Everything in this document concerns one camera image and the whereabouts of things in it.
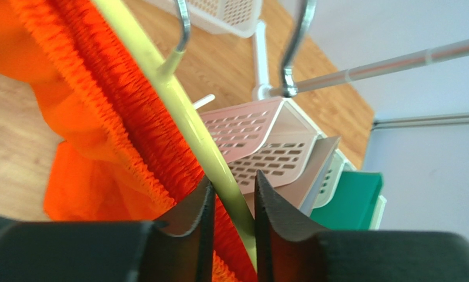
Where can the white perforated plastic basket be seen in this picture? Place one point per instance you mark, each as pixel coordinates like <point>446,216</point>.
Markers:
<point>217,17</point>

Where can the yellow clothes hanger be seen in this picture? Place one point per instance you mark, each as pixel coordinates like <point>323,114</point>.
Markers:
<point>160,72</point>

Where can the white plastic file organizer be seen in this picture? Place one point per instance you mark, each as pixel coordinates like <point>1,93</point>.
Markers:
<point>242,130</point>

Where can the white metal clothes rack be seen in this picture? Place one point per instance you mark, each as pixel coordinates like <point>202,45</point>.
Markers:
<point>290,88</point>

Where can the orange shorts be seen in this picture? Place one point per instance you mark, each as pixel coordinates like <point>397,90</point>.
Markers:
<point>122,157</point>

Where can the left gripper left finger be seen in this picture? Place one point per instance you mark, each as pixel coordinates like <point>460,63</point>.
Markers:
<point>177,246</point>

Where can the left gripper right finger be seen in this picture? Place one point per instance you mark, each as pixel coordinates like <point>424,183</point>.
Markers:
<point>292,247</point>

